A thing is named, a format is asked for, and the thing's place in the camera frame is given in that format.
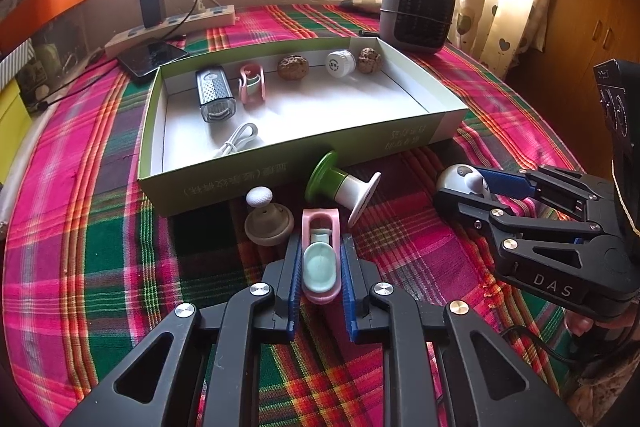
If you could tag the green and white spool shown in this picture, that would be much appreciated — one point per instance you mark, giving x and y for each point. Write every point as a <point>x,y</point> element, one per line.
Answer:
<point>345,192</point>

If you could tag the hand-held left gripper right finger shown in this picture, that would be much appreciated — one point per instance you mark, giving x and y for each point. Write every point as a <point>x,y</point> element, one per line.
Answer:
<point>348,292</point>

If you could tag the black charger adapter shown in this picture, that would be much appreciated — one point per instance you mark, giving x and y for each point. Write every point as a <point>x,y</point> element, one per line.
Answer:
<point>152,9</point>

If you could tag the white cylindrical cap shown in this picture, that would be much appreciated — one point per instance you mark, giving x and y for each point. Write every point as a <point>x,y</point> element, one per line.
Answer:
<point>341,63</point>

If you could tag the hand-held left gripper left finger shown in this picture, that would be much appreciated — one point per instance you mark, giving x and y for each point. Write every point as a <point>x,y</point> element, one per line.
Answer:
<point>296,287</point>

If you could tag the black and silver bike light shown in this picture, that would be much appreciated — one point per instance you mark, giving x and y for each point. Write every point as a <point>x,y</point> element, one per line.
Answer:
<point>215,94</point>

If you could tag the white oval massager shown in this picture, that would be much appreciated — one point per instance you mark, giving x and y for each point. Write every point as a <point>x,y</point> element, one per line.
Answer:
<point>457,177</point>

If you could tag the grey space heater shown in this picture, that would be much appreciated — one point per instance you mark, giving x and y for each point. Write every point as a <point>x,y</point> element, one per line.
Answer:
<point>417,12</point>

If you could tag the brown massager with white ball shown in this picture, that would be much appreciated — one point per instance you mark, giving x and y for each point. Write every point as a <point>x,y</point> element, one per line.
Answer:
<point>267,224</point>

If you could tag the brown patterned cloth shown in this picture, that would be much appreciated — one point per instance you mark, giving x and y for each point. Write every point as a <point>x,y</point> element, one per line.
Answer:
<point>605,387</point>

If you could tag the smooth brown walnut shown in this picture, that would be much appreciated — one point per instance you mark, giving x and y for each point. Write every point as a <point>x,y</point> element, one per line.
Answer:
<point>294,68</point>

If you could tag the pink clip with green insert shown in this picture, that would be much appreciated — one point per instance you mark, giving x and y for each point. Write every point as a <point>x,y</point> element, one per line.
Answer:
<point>320,267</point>
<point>252,84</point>

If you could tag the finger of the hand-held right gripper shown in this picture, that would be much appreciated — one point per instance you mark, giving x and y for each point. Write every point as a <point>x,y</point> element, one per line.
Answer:
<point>502,183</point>
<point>520,232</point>

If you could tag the wooden cabinet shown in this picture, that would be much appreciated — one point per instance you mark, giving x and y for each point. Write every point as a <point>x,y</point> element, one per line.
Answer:
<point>590,17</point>

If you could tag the white tube by heater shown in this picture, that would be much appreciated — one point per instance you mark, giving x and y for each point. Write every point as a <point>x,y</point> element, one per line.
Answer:
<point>362,3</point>

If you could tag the striped box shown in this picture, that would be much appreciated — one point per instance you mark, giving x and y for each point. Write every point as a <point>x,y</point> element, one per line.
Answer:
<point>15,62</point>

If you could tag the yellow box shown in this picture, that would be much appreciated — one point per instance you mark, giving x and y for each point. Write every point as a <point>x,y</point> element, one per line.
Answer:
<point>12,127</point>

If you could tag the person's right hand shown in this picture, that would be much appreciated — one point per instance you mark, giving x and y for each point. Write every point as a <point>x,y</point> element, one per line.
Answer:
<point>580,324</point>

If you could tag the rough grey walnut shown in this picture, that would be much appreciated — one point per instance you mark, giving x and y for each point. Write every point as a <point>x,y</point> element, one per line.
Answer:
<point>370,60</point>

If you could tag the black smartphone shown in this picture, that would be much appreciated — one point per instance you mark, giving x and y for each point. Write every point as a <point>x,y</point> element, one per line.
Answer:
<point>152,58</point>

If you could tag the green and white cardboard box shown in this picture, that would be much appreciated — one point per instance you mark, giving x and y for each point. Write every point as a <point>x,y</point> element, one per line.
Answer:
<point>325,107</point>

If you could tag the white power strip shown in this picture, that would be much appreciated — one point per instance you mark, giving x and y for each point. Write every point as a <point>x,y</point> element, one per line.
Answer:
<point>200,19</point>

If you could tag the plaid blanket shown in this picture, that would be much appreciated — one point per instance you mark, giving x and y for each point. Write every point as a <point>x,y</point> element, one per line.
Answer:
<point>90,207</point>

